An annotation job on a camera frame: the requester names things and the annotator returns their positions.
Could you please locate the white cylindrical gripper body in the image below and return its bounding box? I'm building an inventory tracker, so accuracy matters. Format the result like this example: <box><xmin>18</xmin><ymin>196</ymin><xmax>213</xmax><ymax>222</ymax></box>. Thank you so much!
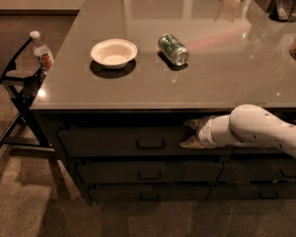
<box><xmin>196</xmin><ymin>115</ymin><xmax>236</xmax><ymax>149</ymax></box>

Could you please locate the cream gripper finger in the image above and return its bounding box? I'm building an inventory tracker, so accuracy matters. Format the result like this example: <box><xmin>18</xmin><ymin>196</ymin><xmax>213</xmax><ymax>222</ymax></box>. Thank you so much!
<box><xmin>180</xmin><ymin>135</ymin><xmax>203</xmax><ymax>150</ymax></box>
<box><xmin>183</xmin><ymin>116</ymin><xmax>215</xmax><ymax>132</ymax></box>

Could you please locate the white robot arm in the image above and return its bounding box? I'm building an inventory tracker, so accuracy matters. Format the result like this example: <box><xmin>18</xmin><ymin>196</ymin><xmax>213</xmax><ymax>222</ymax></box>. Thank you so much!
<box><xmin>180</xmin><ymin>105</ymin><xmax>296</xmax><ymax>159</ymax></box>

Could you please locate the dark top right drawer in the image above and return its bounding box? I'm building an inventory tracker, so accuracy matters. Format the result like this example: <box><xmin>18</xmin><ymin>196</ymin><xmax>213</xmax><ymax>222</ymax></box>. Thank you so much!
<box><xmin>233</xmin><ymin>147</ymin><xmax>283</xmax><ymax>154</ymax></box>

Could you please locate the dark drawer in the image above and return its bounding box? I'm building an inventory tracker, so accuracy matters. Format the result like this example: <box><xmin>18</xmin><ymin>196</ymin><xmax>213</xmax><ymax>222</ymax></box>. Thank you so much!
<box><xmin>77</xmin><ymin>161</ymin><xmax>223</xmax><ymax>184</ymax></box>
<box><xmin>207</xmin><ymin>184</ymin><xmax>296</xmax><ymax>199</ymax></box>
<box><xmin>57</xmin><ymin>126</ymin><xmax>233</xmax><ymax>157</ymax></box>
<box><xmin>233</xmin><ymin>147</ymin><xmax>283</xmax><ymax>154</ymax></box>
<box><xmin>89</xmin><ymin>185</ymin><xmax>210</xmax><ymax>202</ymax></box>
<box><xmin>218</xmin><ymin>159</ymin><xmax>296</xmax><ymax>183</ymax></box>

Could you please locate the dark middle right drawer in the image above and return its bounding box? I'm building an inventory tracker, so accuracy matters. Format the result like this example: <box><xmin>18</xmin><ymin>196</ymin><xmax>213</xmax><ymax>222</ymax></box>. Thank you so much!
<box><xmin>218</xmin><ymin>159</ymin><xmax>296</xmax><ymax>183</ymax></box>

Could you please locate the dark bottom right drawer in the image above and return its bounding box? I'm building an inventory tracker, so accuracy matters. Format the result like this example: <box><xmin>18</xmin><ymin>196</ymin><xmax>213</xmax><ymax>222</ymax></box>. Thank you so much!
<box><xmin>207</xmin><ymin>184</ymin><xmax>296</xmax><ymax>199</ymax></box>

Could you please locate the dark bottom left drawer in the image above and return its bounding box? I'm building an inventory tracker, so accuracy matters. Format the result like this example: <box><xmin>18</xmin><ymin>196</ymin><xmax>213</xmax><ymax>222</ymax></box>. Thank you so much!
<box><xmin>89</xmin><ymin>185</ymin><xmax>210</xmax><ymax>202</ymax></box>

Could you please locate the dark middle left drawer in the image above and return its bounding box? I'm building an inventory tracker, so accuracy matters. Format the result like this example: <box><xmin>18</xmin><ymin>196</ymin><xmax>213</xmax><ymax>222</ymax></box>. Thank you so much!
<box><xmin>77</xmin><ymin>161</ymin><xmax>223</xmax><ymax>184</ymax></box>

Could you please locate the dark top left drawer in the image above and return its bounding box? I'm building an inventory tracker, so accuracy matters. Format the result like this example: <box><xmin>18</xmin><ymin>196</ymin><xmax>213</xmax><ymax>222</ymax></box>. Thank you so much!
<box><xmin>57</xmin><ymin>126</ymin><xmax>233</xmax><ymax>157</ymax></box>

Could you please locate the green soda can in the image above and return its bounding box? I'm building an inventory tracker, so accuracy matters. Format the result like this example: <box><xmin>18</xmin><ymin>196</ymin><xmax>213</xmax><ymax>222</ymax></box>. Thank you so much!
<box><xmin>158</xmin><ymin>34</ymin><xmax>189</xmax><ymax>66</ymax></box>

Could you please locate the white paper bowl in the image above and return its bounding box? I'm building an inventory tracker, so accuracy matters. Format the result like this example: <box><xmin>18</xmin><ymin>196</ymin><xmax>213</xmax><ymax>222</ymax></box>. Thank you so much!
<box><xmin>90</xmin><ymin>39</ymin><xmax>137</xmax><ymax>69</ymax></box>

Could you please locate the black metal chair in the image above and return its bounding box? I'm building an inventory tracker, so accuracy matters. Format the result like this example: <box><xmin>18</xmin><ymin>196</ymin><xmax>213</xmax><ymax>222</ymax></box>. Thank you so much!
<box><xmin>0</xmin><ymin>37</ymin><xmax>53</xmax><ymax>163</ymax></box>

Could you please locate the clear plastic water bottle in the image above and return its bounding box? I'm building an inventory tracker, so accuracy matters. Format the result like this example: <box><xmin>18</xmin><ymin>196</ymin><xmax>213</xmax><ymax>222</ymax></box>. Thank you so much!
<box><xmin>30</xmin><ymin>31</ymin><xmax>53</xmax><ymax>72</ymax></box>

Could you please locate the dark cabinet frame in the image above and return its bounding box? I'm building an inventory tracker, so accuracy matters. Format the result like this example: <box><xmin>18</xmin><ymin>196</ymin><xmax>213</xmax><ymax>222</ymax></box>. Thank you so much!
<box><xmin>36</xmin><ymin>110</ymin><xmax>296</xmax><ymax>203</ymax></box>

